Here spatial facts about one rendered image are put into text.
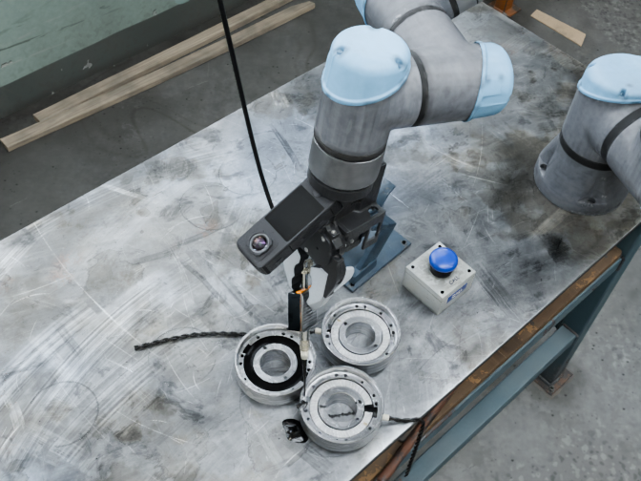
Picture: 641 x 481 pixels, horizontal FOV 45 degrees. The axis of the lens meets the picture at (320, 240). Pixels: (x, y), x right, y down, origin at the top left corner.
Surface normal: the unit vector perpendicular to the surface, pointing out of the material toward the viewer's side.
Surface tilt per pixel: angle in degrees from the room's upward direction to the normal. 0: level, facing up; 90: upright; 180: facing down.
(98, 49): 90
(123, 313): 0
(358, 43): 8
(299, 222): 23
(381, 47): 7
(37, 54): 90
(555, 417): 0
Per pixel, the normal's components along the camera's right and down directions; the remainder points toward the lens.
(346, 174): -0.07, 0.72
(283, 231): -0.22, -0.35
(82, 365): 0.04, -0.61
